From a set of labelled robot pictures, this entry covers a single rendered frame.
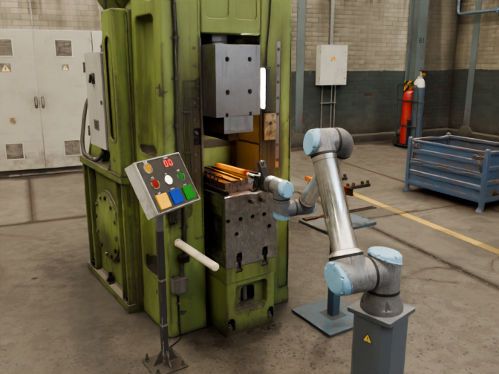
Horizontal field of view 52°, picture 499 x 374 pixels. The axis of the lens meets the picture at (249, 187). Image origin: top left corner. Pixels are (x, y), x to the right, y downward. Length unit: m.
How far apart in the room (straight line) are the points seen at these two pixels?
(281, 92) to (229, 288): 1.27
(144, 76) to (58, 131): 4.99
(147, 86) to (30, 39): 4.96
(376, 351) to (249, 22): 1.94
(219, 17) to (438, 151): 4.15
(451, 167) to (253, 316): 3.83
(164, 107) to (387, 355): 1.70
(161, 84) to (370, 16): 8.29
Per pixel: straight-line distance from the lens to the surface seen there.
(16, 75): 8.05
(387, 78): 11.15
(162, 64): 2.87
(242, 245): 3.08
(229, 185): 2.99
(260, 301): 3.37
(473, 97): 11.91
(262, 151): 3.25
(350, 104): 10.64
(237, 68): 2.93
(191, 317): 3.32
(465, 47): 12.12
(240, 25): 3.12
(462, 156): 6.41
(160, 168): 2.61
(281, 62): 3.29
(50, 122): 8.09
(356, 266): 2.19
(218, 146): 3.47
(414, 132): 10.20
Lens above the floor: 1.68
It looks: 14 degrees down
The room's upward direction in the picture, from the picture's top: straight up
